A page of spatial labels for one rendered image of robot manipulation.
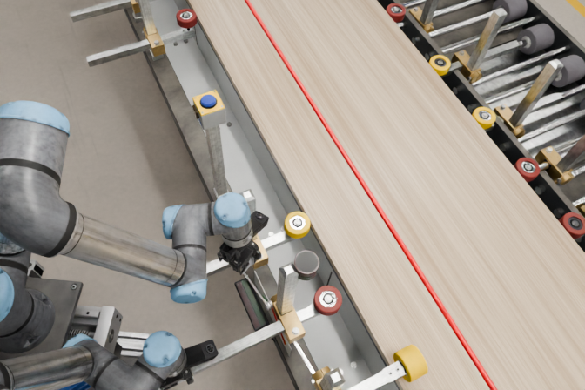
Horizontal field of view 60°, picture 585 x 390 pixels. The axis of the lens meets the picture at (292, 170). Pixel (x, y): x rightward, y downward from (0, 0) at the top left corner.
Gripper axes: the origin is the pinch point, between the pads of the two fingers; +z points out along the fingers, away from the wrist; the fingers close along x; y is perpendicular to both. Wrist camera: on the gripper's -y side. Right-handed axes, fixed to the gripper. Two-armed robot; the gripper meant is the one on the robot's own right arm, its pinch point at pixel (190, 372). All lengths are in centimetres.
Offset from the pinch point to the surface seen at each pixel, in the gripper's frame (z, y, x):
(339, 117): -7, -76, -56
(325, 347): 20.6, -40.7, 7.4
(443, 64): -8, -126, -62
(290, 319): -4.4, -30.6, -0.2
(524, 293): -7, -95, 23
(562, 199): -1, -133, 3
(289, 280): -32.3, -29.9, -2.2
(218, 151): -17, -31, -53
